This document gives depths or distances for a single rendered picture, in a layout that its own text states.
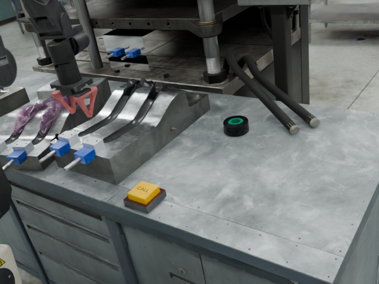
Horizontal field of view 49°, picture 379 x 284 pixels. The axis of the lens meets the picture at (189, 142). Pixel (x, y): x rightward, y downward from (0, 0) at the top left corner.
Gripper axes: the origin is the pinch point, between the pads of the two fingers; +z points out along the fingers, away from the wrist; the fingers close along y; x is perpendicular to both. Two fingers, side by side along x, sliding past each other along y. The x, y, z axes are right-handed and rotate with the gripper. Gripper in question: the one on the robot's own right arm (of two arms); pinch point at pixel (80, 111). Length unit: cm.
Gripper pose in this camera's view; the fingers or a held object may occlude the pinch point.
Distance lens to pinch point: 115.6
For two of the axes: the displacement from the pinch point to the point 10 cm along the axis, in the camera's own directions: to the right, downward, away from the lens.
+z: 1.6, 8.5, 5.0
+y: -8.2, -1.7, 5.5
